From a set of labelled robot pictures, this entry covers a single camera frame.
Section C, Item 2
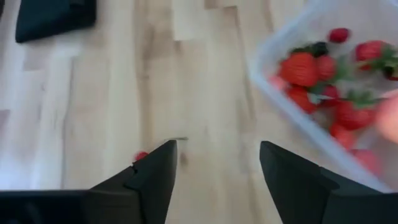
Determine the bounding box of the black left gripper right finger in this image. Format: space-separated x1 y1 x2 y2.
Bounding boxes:
259 141 384 224

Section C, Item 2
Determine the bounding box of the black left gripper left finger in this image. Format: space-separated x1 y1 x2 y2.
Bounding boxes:
89 139 178 224

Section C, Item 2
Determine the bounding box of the black toy blackberry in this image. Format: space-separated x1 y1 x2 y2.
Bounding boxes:
310 41 330 58

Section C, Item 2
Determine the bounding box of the clear plastic tupperware container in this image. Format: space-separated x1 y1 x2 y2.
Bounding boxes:
248 0 398 194

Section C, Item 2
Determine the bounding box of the orange-pink toy peach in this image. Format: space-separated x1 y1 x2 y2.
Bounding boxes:
374 90 398 144

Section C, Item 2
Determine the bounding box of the red toy strawberry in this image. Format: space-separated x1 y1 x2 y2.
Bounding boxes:
355 39 388 63
329 123 357 150
335 101 377 131
285 85 318 114
279 52 318 88

